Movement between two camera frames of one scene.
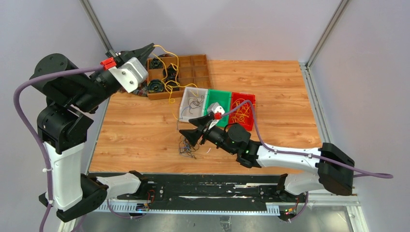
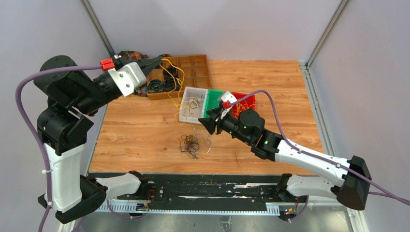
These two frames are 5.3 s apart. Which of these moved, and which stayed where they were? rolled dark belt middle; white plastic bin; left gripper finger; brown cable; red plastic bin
Moved: left gripper finger
Stayed: brown cable; white plastic bin; red plastic bin; rolled dark belt middle
